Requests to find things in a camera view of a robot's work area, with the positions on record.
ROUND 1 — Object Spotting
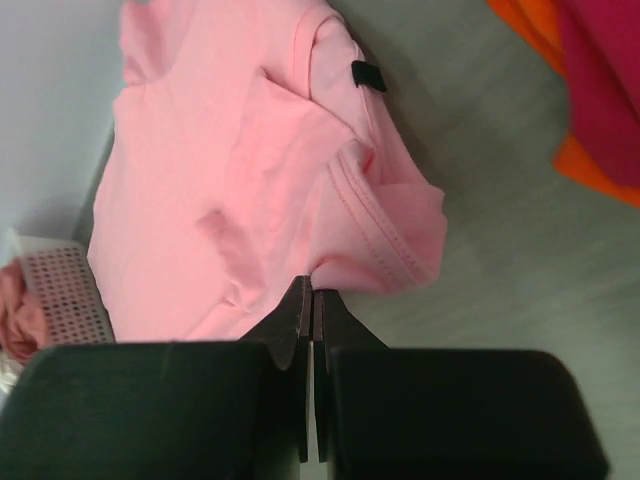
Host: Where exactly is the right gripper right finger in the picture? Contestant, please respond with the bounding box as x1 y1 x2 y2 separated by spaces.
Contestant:
312 290 610 479

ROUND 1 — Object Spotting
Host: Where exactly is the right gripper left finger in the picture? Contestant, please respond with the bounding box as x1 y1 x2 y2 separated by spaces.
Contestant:
1 277 313 479

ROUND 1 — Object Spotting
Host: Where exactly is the light pink t shirt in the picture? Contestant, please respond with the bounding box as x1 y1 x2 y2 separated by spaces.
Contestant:
88 1 447 342

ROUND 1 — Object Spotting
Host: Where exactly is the white plastic laundry basket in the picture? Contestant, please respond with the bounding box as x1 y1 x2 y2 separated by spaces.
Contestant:
6 228 115 344

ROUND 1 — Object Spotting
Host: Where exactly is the salmon pink t shirt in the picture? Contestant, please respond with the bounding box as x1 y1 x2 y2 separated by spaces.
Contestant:
1 259 51 365

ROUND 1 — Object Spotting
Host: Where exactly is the folded orange t shirt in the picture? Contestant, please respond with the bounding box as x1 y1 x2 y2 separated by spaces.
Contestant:
489 1 639 206

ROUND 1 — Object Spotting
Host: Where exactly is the folded magenta t shirt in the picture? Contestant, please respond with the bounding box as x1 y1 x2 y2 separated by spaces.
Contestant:
558 0 639 188

